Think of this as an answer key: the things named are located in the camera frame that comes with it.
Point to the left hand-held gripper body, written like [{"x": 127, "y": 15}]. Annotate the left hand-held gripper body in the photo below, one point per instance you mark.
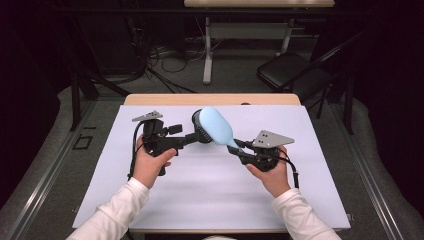
[{"x": 156, "y": 140}]

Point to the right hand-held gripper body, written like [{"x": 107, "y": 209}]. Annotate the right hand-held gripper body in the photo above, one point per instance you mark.
[{"x": 270, "y": 140}]

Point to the black mesh cup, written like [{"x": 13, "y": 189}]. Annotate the black mesh cup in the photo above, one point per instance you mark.
[{"x": 195, "y": 117}]

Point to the light blue hairbrush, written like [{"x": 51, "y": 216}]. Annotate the light blue hairbrush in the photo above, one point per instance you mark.
[{"x": 216, "y": 126}]

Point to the person's left hand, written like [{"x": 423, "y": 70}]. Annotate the person's left hand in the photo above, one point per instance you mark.
[{"x": 150, "y": 168}]

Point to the person's right hand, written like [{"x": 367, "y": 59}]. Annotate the person's right hand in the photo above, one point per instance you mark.
[{"x": 273, "y": 181}]

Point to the wooden table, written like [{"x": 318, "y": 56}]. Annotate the wooden table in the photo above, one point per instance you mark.
[{"x": 200, "y": 99}]

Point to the black folding chair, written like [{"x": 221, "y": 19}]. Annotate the black folding chair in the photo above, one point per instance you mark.
[{"x": 283, "y": 68}]

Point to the person's white clothing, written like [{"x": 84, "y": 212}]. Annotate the person's white clothing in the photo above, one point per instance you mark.
[{"x": 216, "y": 238}]

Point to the black metal stand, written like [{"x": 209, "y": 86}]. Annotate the black metal stand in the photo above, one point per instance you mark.
[{"x": 75, "y": 100}]

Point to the metal floor rail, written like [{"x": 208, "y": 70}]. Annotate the metal floor rail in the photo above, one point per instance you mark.
[
  {"x": 40, "y": 186},
  {"x": 368, "y": 173}
]

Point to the white metal frame desk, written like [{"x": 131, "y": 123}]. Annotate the white metal frame desk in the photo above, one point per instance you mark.
[{"x": 248, "y": 30}]

